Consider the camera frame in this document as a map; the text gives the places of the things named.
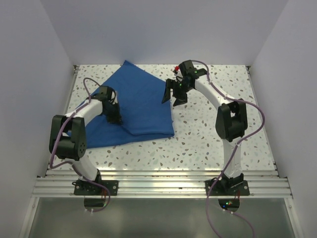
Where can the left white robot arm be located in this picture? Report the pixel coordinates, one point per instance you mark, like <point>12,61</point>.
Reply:
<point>68,143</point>

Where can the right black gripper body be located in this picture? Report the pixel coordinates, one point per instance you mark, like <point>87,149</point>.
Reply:
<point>184,85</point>

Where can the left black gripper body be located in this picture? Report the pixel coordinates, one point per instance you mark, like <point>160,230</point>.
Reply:
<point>113,106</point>

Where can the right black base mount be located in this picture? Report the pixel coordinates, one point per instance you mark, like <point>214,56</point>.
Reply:
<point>227,186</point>

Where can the blue surgical drape cloth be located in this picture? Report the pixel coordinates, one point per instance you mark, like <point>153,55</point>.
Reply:
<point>144,116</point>

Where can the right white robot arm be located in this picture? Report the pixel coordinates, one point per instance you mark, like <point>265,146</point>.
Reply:
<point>231,118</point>

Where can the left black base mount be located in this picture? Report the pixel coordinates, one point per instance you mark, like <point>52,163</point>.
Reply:
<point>86,188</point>

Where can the aluminium frame rail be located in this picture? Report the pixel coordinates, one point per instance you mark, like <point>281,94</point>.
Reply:
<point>162,184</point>

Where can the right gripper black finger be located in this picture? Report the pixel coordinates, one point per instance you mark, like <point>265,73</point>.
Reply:
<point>180,101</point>
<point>168,87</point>

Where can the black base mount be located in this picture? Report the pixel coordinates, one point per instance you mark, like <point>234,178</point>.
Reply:
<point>227,186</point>
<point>86,188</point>

